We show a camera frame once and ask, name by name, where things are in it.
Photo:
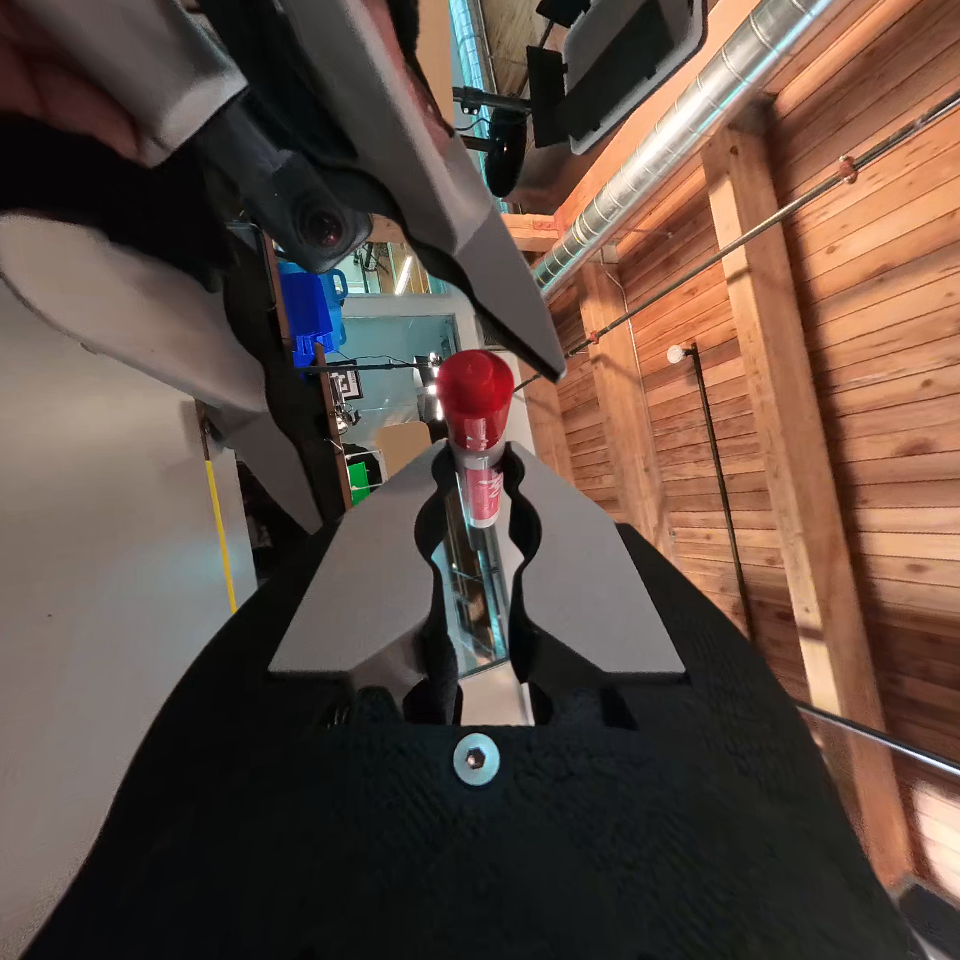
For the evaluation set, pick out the blue plastic containers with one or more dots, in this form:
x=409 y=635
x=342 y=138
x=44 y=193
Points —
x=311 y=315

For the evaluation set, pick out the metal sprinkler pipe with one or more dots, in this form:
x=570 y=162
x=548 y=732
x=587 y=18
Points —
x=750 y=236

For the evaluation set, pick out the small tag sign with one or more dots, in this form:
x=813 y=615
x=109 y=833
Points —
x=346 y=384

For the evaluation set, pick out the red capped tube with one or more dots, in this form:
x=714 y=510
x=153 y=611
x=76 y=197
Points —
x=474 y=390

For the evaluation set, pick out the studio light on stand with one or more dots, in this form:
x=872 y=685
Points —
x=427 y=379

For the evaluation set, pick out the green plastic bin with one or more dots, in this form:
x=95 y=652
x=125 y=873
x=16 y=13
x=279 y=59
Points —
x=358 y=481

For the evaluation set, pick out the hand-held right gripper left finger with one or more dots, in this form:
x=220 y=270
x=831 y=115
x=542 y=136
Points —
x=352 y=592

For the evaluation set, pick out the silver air duct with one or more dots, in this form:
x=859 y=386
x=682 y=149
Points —
x=675 y=142

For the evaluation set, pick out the wooden ceiling beam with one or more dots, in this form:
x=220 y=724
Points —
x=787 y=450

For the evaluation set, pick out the black rod with white knob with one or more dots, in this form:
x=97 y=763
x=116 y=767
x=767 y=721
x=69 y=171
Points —
x=720 y=487

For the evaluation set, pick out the person's left hand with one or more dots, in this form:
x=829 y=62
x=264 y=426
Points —
x=45 y=67

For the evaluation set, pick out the yellow tape strip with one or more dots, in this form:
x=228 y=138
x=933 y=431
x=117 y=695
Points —
x=221 y=540

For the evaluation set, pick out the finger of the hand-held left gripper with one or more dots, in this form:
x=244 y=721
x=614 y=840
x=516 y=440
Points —
x=465 y=217
x=150 y=322

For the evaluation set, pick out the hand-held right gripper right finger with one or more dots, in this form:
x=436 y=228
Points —
x=592 y=592

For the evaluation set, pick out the black overhead light panel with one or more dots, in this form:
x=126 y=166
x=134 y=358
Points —
x=630 y=75

